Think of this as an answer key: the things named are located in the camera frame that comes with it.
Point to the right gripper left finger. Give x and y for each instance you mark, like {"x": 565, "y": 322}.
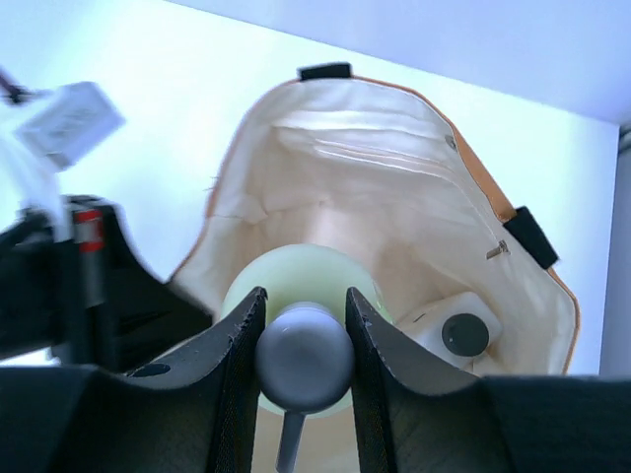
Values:
{"x": 193, "y": 410}

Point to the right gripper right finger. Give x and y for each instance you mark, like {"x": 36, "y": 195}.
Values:
{"x": 416, "y": 413}

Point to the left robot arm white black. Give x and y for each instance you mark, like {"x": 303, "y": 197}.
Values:
{"x": 69, "y": 279}

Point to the green bottle white cap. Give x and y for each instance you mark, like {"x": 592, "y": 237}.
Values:
{"x": 304, "y": 357}

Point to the tan canvas bag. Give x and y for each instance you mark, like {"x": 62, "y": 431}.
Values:
{"x": 376, "y": 172}

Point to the small bottle black cap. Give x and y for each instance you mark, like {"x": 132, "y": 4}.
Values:
{"x": 459, "y": 329}

